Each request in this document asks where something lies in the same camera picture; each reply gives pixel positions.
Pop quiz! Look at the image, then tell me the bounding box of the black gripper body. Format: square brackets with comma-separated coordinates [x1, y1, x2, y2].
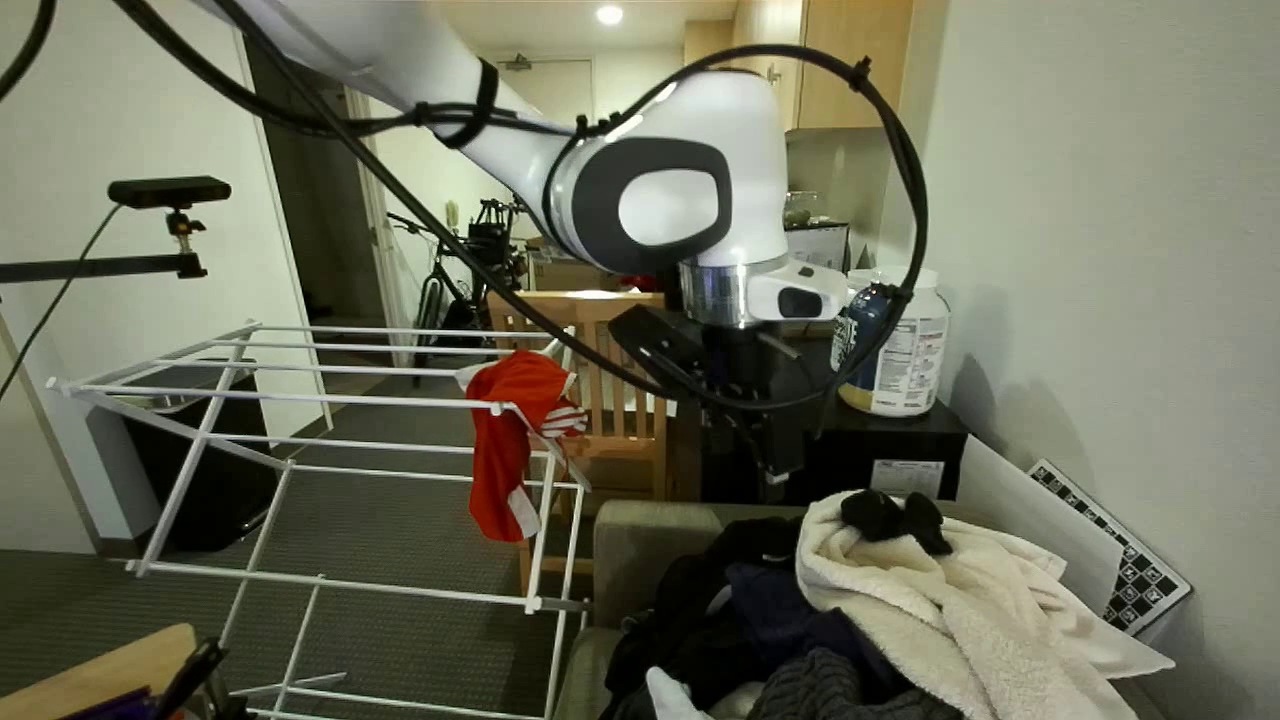
[699, 325, 829, 450]

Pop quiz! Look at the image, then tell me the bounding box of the black sock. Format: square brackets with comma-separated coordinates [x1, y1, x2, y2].
[838, 486, 956, 559]

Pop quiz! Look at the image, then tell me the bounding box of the orange cloth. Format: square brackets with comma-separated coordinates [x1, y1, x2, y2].
[462, 347, 591, 549]

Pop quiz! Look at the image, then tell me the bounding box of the white drying rack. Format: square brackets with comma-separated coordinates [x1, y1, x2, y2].
[46, 317, 591, 720]

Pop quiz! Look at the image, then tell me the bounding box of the black side table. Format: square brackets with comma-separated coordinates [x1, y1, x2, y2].
[697, 335, 971, 507]

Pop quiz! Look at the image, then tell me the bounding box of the microwave oven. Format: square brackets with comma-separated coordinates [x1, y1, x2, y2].
[785, 220, 851, 272]

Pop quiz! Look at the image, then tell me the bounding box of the large blue-label protein tub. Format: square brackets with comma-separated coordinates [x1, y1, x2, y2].
[834, 268, 953, 418]

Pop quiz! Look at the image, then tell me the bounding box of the wooden slatted chair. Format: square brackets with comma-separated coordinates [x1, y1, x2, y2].
[483, 287, 671, 504]

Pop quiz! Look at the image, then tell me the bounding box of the black clothing pile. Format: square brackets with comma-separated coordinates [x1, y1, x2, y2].
[605, 517, 871, 720]

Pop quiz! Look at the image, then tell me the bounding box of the dark grey knitted sweater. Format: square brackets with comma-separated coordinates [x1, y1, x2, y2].
[743, 645, 965, 720]

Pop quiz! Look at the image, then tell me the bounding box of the white flat panel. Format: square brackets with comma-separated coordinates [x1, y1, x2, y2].
[956, 433, 1124, 614]

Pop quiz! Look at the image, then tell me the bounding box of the cream fluffy towel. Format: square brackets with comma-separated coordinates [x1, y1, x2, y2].
[794, 486, 1176, 720]

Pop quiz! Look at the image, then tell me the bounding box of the white garment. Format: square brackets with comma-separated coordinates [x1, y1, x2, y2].
[643, 661, 718, 720]

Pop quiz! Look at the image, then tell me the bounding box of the bicycle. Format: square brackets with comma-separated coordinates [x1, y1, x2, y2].
[385, 197, 535, 335]

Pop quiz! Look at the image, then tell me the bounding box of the checkerboard calibration board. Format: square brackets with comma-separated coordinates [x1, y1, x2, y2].
[1023, 454, 1195, 634]

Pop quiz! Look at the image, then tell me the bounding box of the black bin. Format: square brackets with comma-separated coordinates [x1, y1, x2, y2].
[126, 376, 284, 556]

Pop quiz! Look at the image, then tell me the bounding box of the light wooden board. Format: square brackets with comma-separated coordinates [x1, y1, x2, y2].
[0, 619, 199, 720]

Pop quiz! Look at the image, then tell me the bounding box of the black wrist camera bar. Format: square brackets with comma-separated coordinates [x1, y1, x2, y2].
[605, 302, 711, 394]

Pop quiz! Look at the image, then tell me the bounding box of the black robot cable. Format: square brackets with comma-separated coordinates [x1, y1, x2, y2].
[0, 0, 936, 415]

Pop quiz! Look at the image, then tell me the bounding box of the wooden wall cabinet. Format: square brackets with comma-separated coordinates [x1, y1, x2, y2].
[733, 0, 917, 134]

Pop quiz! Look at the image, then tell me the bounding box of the black clamp mount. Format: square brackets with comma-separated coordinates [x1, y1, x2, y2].
[76, 634, 232, 720]

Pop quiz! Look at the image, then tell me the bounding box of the black camera on stand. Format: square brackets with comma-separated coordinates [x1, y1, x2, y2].
[0, 171, 238, 287]

